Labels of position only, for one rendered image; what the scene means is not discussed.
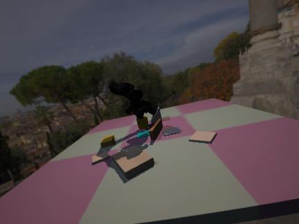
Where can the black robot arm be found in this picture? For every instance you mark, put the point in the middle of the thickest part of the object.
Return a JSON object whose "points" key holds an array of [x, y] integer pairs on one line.
{"points": [[127, 90]]}

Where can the beige flat square pad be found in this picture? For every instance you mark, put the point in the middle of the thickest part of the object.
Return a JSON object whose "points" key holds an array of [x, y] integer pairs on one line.
{"points": [[201, 136]]}

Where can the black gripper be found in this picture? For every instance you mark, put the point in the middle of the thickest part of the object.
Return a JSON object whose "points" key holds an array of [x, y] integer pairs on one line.
{"points": [[139, 110]]}

